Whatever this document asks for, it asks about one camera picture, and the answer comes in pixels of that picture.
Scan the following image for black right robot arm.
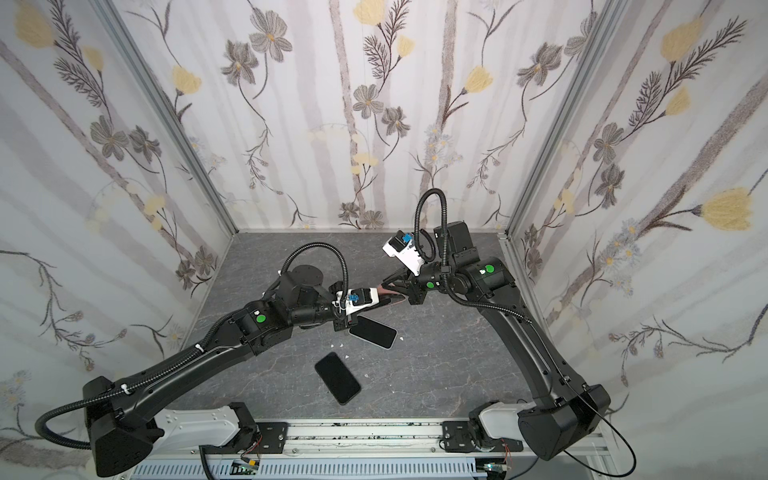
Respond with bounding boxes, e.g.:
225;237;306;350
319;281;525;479
382;221;611;460

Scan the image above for aluminium mounting rail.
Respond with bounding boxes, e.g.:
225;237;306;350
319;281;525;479
113;416;610;480

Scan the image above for pink phone case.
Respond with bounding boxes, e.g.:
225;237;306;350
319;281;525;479
376;285;408;304

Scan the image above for phone in white case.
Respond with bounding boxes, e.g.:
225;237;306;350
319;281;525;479
349;316;397;350

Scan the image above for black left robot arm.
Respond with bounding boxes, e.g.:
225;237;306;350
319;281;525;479
83;265;395;478

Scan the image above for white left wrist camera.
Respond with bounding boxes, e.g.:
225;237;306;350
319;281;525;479
336;288;379;306

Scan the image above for right black corrugated cable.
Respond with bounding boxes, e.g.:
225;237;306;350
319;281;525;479
415;188;450;265

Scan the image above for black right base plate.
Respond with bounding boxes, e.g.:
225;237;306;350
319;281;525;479
438;420;476;453

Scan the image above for black corrugated cable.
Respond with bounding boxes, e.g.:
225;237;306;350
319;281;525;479
415;188;450;265
279;241;350;295

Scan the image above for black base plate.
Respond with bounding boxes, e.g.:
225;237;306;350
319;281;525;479
255;421;289;455
438;420;476;453

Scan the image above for left black corrugated cable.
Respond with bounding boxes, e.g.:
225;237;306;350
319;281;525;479
279;241;350;295

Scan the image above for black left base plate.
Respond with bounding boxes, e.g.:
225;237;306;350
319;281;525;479
255;421;289;455

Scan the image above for white perforated cable duct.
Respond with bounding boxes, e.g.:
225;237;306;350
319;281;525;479
128;458;487;480

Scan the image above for phone in black case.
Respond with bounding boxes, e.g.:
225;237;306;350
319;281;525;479
314;352;362;405

